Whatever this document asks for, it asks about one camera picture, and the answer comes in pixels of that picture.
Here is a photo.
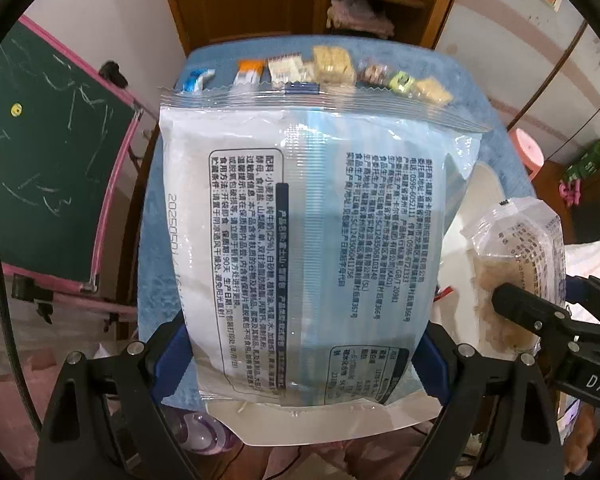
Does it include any blue and white snack packet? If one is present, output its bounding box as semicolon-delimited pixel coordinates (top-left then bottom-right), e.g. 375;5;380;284
180;67;216;93

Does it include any orange snack packet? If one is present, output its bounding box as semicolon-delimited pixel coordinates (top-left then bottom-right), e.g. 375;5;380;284
234;59;266;86

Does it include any green cardboard box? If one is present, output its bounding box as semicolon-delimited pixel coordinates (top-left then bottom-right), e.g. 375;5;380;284
562;139;600;183

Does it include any blue plush table cloth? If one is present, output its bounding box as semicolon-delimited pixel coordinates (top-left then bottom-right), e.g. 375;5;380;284
137;35;538;411

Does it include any clear packet of brown pastry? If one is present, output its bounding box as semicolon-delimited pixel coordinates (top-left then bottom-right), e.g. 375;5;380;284
460;199;567;356

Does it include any beige snack packet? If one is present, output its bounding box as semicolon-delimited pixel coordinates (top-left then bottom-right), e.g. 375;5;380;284
267;56;305;83

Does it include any pink toy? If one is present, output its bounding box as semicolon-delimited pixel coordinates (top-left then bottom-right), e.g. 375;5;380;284
559;180;584;207

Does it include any pink plastic stool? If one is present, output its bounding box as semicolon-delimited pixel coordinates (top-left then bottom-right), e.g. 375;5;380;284
509;129;546;176

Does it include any striped pink white clothing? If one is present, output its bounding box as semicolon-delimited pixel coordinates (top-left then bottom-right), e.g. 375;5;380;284
564;237;600;283

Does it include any black clamp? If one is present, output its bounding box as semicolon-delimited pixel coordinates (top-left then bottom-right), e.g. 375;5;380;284
100;60;129;89

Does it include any small yellow biscuit packet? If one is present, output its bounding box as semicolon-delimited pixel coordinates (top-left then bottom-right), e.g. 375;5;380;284
412;77;453;106

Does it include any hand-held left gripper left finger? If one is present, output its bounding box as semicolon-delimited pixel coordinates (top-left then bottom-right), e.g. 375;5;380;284
35;310;201;480

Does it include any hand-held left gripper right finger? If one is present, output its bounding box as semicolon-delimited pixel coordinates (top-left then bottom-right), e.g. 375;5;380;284
412;320;566;480

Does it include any large white snack bag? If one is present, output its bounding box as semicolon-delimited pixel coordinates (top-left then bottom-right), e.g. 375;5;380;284
157;82;493;448

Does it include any yellow cracker packet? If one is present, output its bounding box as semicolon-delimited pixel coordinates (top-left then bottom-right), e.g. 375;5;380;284
311;46;357;86

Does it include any dark candy packet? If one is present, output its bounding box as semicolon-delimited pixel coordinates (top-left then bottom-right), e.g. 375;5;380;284
358;61;393;86

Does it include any green chalkboard with pink frame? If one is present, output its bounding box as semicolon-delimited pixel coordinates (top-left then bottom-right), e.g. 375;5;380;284
0;15;146;296

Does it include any wooden cabinet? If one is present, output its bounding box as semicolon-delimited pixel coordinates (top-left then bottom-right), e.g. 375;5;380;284
155;0;468;56

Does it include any purple plastic bottle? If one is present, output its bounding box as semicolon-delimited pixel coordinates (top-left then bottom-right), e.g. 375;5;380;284
172;410;241;456

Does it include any pile of pink clothes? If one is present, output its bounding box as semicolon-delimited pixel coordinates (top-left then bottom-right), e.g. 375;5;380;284
326;0;396;38

